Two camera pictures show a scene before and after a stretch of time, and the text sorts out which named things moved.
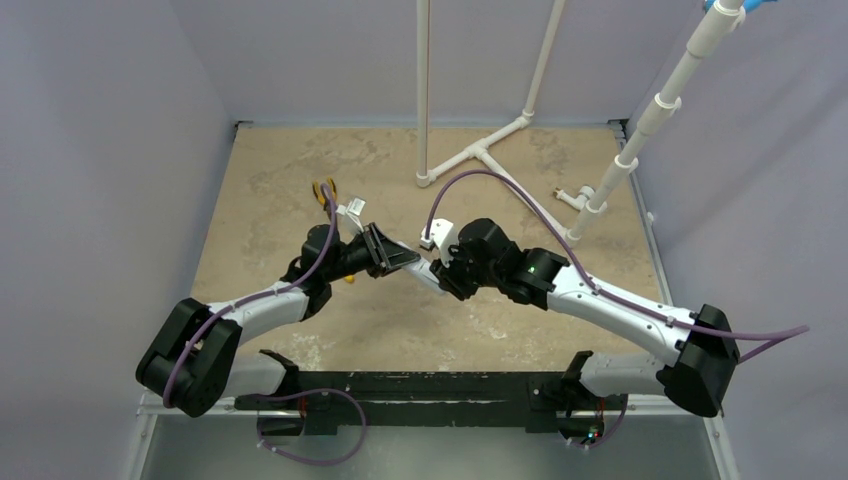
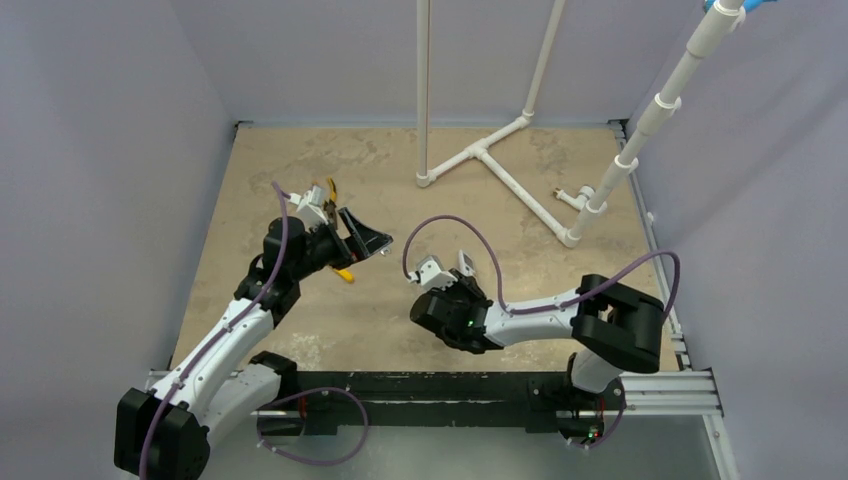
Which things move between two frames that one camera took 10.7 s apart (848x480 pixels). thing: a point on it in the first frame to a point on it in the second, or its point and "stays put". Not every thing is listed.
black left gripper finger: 388,253 to 362,240
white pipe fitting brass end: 585,193 stays put
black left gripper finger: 395,256 to 364,245
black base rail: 487,401 stays put
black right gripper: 448,273 to 457,288
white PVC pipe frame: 718,17 stays put
